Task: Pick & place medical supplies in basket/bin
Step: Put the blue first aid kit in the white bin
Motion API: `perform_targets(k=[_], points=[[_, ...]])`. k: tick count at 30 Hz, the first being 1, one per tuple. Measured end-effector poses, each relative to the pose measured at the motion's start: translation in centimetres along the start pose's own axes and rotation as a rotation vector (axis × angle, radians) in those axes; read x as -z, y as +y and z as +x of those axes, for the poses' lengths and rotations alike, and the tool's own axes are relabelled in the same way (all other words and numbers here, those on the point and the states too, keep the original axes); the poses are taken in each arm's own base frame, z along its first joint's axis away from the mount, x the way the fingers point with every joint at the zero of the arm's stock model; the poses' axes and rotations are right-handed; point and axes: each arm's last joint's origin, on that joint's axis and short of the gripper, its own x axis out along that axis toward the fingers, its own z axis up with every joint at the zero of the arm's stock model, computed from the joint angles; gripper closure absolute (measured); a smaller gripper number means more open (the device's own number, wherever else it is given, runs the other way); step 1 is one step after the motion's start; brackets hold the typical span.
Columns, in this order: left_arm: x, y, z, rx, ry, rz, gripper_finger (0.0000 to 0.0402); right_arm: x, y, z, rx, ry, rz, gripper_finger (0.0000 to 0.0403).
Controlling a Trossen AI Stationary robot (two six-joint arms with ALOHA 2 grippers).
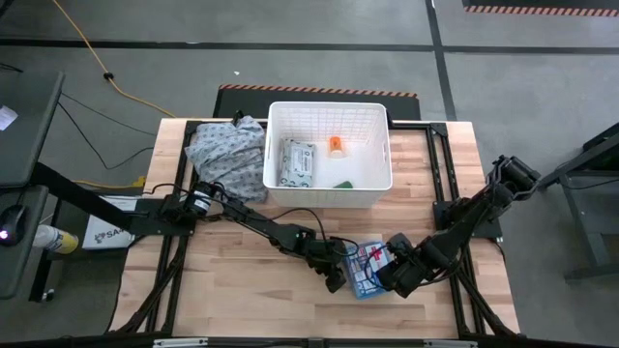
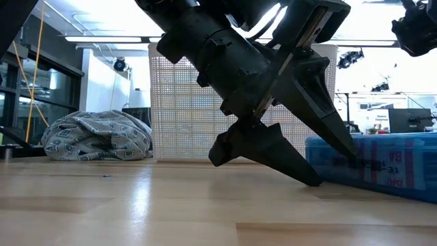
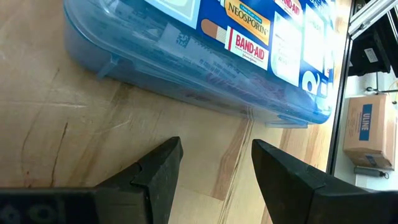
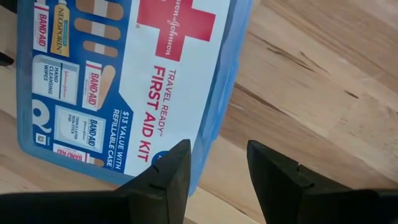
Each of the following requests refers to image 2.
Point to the white perforated plastic basket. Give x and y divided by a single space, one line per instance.
181 119

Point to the black round ceiling camera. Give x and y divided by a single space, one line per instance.
119 65

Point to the ceiling light strip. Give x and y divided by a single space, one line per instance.
102 39
362 43

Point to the black monitor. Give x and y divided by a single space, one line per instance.
409 121

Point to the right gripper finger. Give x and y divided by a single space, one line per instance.
263 147
307 92

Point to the black hanging spotlight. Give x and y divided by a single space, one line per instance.
380 87
348 58

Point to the dark glass window partition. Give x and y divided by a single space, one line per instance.
51 89

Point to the black box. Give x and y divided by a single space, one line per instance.
140 114

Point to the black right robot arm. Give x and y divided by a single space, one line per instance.
416 27

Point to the white sign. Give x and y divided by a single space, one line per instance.
381 119

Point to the black aluminium table frame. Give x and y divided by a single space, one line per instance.
10 13

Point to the grey patterned cloth gown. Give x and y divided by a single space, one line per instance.
95 136

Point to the blue first aid kit box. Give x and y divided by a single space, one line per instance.
392 164

